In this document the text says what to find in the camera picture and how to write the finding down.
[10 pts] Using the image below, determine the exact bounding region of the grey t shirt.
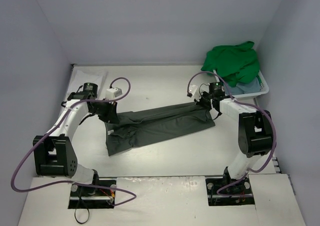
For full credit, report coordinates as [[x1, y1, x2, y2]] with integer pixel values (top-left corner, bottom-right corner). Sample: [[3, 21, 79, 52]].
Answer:
[[105, 102, 215, 156]]

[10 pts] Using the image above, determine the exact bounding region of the white t shirt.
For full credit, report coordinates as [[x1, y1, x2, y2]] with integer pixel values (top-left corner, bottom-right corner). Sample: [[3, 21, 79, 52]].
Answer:
[[66, 70, 108, 98]]

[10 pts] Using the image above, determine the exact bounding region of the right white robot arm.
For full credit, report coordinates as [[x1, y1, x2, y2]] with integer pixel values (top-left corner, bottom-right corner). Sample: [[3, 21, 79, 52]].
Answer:
[[187, 82, 274, 192]]

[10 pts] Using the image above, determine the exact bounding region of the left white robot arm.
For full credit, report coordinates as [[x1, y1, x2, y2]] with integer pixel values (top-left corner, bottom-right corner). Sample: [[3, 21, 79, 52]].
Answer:
[[33, 82, 120, 196]]

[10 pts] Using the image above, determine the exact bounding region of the green t shirt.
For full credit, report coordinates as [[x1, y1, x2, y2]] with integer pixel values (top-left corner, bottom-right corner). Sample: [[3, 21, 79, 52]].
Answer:
[[201, 41, 260, 87]]

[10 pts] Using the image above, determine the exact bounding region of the light blue t shirt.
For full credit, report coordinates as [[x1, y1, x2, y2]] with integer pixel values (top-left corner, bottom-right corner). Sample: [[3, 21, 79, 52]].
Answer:
[[235, 77, 261, 95]]

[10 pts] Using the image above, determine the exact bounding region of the white laundry basket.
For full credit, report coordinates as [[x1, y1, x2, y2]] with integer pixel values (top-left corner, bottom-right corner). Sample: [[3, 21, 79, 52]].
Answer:
[[212, 69, 270, 98]]

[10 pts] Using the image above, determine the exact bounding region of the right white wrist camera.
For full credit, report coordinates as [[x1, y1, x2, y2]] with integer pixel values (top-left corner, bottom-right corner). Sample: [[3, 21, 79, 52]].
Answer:
[[187, 85, 201, 101]]

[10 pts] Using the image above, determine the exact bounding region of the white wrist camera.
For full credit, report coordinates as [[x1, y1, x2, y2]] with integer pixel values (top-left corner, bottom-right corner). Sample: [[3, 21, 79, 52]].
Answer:
[[187, 85, 201, 101], [104, 88, 123, 100]]

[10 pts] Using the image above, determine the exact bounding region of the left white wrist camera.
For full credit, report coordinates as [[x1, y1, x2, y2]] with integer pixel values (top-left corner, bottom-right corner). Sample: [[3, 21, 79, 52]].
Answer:
[[104, 88, 123, 100]]

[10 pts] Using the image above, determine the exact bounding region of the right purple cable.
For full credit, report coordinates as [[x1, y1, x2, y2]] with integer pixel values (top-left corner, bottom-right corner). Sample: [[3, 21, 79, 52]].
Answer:
[[186, 71, 278, 196]]

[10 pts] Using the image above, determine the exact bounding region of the purple cable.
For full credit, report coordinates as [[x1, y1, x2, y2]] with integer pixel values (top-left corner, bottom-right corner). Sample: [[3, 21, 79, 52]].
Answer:
[[11, 77, 138, 208], [186, 71, 278, 196]]

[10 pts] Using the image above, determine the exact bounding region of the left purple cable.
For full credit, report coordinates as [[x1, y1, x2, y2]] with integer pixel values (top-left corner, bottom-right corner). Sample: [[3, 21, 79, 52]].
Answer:
[[11, 77, 138, 208]]

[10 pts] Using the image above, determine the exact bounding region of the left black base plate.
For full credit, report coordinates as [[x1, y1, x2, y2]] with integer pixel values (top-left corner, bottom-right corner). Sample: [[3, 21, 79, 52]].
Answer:
[[68, 184, 116, 209]]

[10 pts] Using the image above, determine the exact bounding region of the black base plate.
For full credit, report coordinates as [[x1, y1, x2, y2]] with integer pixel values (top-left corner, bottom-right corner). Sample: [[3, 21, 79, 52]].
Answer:
[[68, 184, 116, 209], [205, 177, 255, 206]]

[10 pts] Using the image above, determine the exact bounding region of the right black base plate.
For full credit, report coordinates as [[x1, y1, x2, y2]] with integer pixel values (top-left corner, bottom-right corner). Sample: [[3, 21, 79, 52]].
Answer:
[[205, 177, 255, 206]]

